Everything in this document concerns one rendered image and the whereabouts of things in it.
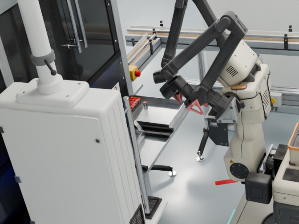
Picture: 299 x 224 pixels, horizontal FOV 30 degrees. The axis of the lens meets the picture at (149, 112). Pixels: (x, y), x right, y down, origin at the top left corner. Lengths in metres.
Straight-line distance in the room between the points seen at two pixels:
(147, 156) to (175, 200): 1.11
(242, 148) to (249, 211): 0.62
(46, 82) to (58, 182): 0.44
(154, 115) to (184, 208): 0.91
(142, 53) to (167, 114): 0.76
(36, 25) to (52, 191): 0.73
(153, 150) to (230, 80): 0.57
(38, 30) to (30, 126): 0.40
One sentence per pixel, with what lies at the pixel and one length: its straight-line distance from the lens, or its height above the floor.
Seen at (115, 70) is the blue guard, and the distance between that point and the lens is 3.20.
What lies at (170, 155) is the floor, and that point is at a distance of 4.35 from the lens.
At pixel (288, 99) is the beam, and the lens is 3.98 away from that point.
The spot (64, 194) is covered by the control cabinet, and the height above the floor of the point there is 1.13.
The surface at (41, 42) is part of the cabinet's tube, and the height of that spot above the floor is 1.79.
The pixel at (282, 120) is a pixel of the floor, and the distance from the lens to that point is 4.65.
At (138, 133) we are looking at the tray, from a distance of 3.03.
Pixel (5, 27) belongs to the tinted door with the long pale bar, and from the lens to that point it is 2.41.
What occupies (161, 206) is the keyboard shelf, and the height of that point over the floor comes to 0.80.
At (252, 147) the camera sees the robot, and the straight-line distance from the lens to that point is 2.87.
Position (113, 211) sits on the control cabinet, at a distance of 2.27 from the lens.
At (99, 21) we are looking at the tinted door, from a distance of 3.04.
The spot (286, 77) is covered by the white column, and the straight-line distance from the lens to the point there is 4.57.
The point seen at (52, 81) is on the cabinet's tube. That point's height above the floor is 1.63.
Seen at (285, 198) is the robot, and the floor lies 0.73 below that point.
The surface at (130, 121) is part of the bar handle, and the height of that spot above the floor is 1.38.
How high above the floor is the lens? 2.55
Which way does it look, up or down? 31 degrees down
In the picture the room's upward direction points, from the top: 10 degrees counter-clockwise
